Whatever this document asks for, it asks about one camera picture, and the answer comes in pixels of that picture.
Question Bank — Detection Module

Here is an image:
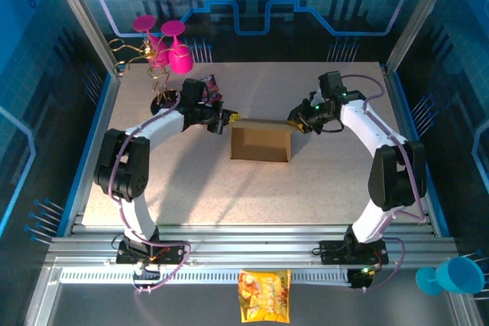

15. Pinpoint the black controller box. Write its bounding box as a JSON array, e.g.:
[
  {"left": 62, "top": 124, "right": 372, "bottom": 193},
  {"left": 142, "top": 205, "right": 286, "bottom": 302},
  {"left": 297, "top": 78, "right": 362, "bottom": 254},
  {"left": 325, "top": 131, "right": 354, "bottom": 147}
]
[{"left": 348, "top": 268, "right": 374, "bottom": 290}]

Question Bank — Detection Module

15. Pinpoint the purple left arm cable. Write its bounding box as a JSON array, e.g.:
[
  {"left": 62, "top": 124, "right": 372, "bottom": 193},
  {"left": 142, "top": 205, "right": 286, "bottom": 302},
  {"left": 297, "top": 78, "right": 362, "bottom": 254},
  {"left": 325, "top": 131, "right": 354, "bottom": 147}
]
[{"left": 108, "top": 91, "right": 191, "bottom": 295}]

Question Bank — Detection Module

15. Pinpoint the aluminium frame post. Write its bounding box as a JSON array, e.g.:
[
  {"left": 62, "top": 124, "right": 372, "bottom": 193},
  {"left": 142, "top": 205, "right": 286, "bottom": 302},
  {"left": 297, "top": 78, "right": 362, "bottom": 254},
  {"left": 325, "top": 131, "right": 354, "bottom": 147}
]
[
  {"left": 42, "top": 0, "right": 124, "bottom": 77},
  {"left": 383, "top": 0, "right": 460, "bottom": 75}
]

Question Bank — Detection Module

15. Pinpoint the blue plastic goblet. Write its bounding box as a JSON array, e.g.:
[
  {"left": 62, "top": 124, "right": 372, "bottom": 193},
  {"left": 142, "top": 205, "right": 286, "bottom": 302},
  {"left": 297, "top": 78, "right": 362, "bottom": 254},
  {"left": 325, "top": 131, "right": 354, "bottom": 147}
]
[{"left": 415, "top": 256, "right": 484, "bottom": 297}]

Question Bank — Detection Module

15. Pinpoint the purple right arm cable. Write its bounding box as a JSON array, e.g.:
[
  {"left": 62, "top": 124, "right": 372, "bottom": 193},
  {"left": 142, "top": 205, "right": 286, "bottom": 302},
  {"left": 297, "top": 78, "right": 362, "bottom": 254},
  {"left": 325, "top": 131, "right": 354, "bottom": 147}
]
[{"left": 341, "top": 74, "right": 427, "bottom": 293}]

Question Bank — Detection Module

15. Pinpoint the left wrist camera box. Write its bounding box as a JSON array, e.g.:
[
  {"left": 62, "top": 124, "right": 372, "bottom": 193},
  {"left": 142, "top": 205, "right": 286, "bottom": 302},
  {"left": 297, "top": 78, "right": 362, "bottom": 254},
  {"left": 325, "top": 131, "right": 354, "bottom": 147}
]
[{"left": 180, "top": 78, "right": 210, "bottom": 108}]

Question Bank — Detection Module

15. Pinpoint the yellow chips bag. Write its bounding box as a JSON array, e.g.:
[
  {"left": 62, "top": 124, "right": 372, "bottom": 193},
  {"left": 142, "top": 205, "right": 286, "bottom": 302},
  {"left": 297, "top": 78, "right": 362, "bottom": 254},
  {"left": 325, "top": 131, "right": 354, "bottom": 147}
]
[{"left": 237, "top": 269, "right": 293, "bottom": 324}]

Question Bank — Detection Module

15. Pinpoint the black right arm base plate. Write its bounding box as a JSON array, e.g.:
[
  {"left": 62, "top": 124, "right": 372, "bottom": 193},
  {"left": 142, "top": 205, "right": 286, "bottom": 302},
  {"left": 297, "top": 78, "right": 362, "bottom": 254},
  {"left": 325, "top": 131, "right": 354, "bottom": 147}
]
[{"left": 319, "top": 239, "right": 390, "bottom": 266}]

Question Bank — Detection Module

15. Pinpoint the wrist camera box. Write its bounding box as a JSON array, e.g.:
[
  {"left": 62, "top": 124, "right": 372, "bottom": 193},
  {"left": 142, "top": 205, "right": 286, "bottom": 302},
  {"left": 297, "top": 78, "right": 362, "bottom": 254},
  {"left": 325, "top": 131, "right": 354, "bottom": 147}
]
[
  {"left": 318, "top": 70, "right": 348, "bottom": 98},
  {"left": 180, "top": 78, "right": 210, "bottom": 108}
]

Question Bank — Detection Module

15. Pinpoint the pink wine glass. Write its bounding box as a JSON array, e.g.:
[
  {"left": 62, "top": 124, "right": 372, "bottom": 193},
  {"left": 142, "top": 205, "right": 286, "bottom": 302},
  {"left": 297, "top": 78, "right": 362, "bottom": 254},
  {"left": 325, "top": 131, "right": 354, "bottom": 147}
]
[
  {"left": 131, "top": 14, "right": 170, "bottom": 68},
  {"left": 160, "top": 20, "right": 193, "bottom": 76}
]

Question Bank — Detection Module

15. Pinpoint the gold wire glass rack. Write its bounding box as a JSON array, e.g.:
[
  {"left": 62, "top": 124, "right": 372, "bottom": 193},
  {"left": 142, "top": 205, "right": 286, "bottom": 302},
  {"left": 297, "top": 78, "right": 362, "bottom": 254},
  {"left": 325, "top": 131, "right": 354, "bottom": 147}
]
[{"left": 107, "top": 37, "right": 193, "bottom": 116}]

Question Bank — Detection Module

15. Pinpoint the white slotted cable duct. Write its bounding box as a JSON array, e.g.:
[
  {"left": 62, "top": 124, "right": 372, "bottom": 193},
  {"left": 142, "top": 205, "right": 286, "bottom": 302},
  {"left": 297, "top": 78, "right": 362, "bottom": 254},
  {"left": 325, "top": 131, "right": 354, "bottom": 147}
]
[{"left": 58, "top": 269, "right": 351, "bottom": 286}]

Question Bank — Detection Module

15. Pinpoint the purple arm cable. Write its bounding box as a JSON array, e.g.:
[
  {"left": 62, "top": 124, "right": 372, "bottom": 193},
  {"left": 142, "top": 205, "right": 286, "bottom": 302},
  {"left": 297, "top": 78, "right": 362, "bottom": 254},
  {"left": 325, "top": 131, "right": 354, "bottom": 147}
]
[
  {"left": 108, "top": 91, "right": 191, "bottom": 295},
  {"left": 341, "top": 74, "right": 427, "bottom": 293}
]

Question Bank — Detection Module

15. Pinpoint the brown cardboard paper box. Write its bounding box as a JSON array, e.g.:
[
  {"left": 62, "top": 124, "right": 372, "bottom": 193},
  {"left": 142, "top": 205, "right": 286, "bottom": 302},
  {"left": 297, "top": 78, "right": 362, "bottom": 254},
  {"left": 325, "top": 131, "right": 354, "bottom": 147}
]
[{"left": 229, "top": 117, "right": 293, "bottom": 163}]

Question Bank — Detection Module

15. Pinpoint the purple snack packet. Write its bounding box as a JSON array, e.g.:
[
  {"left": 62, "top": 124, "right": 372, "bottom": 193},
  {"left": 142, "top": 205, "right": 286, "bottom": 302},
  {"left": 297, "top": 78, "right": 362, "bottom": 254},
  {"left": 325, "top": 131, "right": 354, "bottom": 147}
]
[{"left": 201, "top": 73, "right": 224, "bottom": 108}]

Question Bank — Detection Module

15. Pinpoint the aluminium front frame rail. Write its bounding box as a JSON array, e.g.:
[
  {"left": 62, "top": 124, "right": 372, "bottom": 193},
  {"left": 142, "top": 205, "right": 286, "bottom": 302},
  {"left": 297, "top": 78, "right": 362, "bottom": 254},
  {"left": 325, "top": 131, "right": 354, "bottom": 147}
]
[{"left": 45, "top": 224, "right": 458, "bottom": 266}]

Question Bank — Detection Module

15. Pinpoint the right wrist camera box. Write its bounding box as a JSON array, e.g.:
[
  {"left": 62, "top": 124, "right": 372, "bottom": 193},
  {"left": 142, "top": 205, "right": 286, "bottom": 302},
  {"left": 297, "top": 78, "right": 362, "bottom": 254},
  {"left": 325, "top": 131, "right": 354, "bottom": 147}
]
[{"left": 318, "top": 70, "right": 348, "bottom": 98}]

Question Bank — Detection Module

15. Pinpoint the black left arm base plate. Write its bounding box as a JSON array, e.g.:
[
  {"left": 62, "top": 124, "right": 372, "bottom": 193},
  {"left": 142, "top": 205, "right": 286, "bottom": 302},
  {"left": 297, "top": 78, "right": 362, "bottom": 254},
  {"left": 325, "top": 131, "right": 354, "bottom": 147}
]
[{"left": 115, "top": 239, "right": 189, "bottom": 266}]

